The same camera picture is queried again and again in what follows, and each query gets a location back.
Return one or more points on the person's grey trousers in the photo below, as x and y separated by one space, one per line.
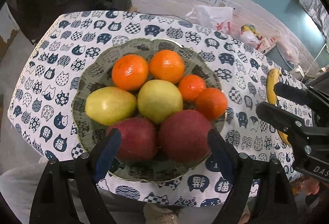
20 183

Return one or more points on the person's right hand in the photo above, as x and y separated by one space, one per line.
311 188

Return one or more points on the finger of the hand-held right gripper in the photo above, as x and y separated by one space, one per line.
277 116
290 93

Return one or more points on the small orange tangerine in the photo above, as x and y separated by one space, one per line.
191 87
212 103

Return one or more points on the grey printed sheet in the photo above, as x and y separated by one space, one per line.
312 0

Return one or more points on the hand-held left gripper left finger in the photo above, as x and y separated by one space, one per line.
110 152

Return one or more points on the white plastic bag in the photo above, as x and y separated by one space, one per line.
210 16

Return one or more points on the yellow-green pear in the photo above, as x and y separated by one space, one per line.
110 105
159 100

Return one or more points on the pink plastic bag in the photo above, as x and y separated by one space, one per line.
287 50

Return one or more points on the green glass plate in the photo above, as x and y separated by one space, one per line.
101 61

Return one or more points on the yellow banana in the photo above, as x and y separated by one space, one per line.
272 85

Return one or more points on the small cardboard box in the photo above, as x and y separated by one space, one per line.
133 8

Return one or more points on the clear bag of colourful snacks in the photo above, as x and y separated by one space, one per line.
249 32

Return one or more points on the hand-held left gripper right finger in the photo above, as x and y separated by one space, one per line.
218 152

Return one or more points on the dark grey bundle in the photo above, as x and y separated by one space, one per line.
120 1

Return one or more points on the cat print tablecloth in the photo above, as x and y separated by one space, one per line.
51 100

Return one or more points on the red apple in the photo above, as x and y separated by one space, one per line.
183 135
135 140

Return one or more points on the red white paper box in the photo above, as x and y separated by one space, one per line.
267 44

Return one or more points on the large orange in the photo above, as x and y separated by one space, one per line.
167 66
129 72

